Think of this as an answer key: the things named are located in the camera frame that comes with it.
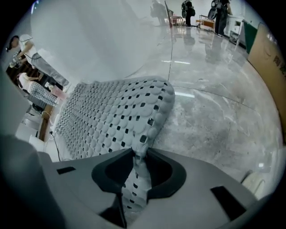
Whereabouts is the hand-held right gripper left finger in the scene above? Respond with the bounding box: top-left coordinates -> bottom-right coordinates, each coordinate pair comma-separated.
52,148 -> 135,229

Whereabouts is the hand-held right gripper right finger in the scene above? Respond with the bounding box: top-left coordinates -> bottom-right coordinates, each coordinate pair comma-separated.
146,147 -> 257,226

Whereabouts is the grey perforated bath mat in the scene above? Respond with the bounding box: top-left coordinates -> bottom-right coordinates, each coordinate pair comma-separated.
55,76 -> 176,213

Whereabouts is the dark wooden furniture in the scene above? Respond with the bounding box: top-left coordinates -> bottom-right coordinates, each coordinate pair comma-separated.
38,107 -> 50,142

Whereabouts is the white storage box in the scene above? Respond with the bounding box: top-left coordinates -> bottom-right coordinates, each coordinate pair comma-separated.
15,111 -> 45,148

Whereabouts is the pink container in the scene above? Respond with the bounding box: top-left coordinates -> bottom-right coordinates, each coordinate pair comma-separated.
50,86 -> 67,98

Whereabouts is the large torn cardboard box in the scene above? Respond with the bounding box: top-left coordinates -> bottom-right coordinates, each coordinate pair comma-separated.
247,22 -> 286,144

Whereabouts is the white bathtub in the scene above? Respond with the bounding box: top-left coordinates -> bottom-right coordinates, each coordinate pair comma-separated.
30,0 -> 173,90

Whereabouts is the white vanity cabinet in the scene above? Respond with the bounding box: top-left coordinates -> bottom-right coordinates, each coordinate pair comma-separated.
229,14 -> 245,47

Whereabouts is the small wooden cart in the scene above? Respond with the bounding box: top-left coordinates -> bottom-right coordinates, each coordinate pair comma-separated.
196,14 -> 216,31

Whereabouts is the red framed chair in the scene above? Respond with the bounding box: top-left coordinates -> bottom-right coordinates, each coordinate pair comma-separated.
168,8 -> 187,28

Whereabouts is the thick black power cable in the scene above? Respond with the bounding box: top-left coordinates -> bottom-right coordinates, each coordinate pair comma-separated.
50,131 -> 62,162

